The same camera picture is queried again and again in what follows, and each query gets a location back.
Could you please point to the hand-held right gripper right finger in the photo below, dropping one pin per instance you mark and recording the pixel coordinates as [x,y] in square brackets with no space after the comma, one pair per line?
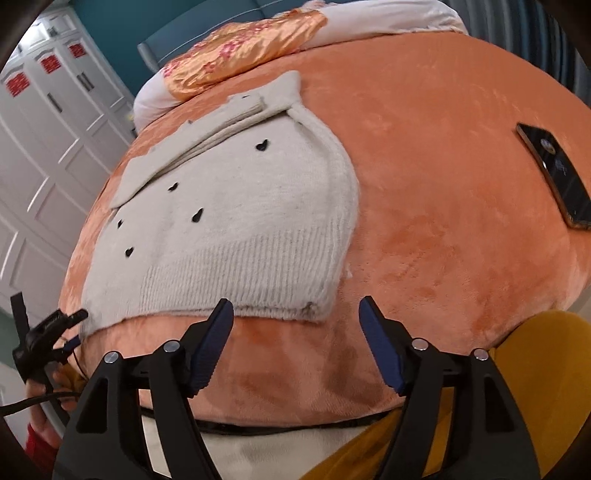
[379,344]

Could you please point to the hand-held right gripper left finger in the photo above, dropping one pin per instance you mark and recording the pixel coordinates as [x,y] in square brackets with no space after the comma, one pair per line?
[213,339]

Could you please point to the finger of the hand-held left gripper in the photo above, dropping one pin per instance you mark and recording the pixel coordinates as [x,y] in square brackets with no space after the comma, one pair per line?
[18,311]
[57,321]

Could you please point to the cream knit sweater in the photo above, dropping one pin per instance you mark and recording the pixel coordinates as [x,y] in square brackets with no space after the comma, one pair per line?
[231,221]

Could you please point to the person's red-sleeved left forearm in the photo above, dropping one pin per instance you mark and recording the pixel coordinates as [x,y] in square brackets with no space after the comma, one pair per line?
[39,450]

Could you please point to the person's left hand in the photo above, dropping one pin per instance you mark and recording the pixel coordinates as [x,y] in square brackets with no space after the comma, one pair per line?
[44,417]

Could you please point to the person's white top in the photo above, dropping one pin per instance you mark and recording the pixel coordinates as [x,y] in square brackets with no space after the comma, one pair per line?
[286,457]

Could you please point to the white panelled wardrobe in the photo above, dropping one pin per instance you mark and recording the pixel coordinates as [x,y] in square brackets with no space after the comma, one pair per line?
[41,161]

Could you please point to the person's mustard yellow clothing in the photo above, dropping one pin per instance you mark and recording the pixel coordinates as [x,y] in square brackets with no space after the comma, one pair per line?
[531,378]

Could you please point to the orange plush blanket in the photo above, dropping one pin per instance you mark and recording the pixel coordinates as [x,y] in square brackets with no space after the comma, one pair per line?
[438,184]

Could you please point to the red paper label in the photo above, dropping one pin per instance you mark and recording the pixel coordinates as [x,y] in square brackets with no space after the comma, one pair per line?
[77,49]
[50,63]
[17,85]

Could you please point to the black smartphone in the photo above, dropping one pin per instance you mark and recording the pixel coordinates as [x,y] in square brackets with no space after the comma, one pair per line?
[556,173]

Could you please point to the orange floral satin pillow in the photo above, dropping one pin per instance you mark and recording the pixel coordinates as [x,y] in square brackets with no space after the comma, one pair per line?
[240,46]

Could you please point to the blue upholstered headboard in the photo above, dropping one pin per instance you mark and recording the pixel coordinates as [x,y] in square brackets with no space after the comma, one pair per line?
[194,34]

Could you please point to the white duvet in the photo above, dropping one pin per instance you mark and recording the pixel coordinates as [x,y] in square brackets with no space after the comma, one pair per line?
[392,18]

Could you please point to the grey-blue curtain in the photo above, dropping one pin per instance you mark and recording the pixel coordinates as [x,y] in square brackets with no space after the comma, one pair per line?
[531,41]

